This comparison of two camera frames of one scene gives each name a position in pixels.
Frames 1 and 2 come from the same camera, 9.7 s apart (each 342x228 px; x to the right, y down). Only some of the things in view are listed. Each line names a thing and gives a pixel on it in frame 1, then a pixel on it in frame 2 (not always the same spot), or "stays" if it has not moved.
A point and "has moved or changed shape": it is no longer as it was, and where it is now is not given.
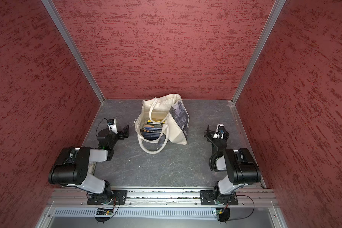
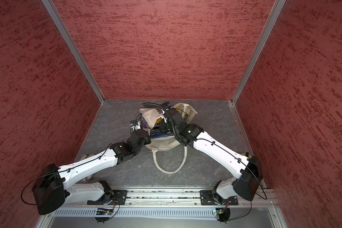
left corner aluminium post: x=51 y=6 stays
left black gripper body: x=114 y=140 → x=147 y=142
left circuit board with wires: x=102 y=214 stays
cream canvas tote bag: x=162 y=119 has moved or changed shape
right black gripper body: x=211 y=139 → x=166 y=127
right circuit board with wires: x=224 y=213 stays
